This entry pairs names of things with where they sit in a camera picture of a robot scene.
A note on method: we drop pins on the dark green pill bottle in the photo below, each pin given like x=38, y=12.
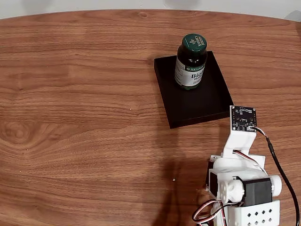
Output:
x=190, y=66

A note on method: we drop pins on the shallow black box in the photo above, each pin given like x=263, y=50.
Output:
x=200, y=103

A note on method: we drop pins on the wrist camera board with mount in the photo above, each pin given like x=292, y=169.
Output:
x=243, y=117

